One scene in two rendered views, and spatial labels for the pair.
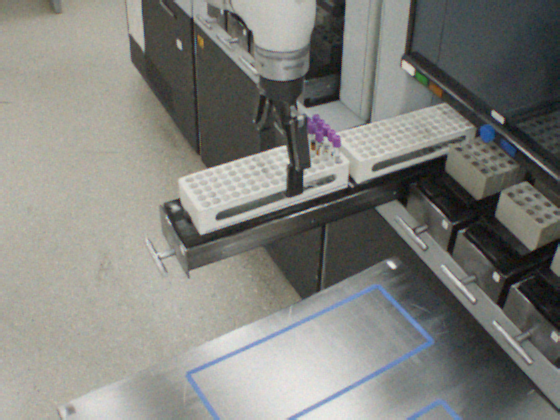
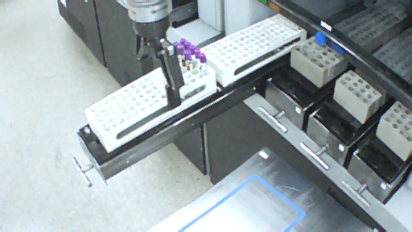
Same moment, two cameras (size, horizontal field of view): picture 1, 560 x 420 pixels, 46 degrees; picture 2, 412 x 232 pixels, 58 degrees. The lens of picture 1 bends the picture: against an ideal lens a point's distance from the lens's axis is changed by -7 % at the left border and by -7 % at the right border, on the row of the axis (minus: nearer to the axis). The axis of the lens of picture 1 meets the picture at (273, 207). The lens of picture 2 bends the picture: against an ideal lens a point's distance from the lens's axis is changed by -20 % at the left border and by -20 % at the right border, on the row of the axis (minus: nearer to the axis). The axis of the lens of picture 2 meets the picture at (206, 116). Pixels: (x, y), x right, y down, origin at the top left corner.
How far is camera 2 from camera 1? 28 cm
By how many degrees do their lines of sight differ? 7
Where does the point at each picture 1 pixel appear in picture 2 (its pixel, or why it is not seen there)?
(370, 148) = (230, 57)
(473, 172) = (313, 67)
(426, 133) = (271, 39)
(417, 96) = (258, 10)
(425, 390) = not seen: outside the picture
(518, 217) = (351, 99)
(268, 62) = (138, 10)
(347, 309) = (234, 200)
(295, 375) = not seen: outside the picture
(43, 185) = (16, 107)
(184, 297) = not seen: hidden behind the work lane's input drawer
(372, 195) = (237, 93)
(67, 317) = (43, 196)
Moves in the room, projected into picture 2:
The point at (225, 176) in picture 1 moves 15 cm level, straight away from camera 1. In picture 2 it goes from (118, 101) to (113, 61)
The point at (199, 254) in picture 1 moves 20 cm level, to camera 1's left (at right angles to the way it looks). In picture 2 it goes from (110, 167) to (35, 175)
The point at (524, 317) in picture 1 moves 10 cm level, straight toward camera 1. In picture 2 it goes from (362, 174) to (355, 209)
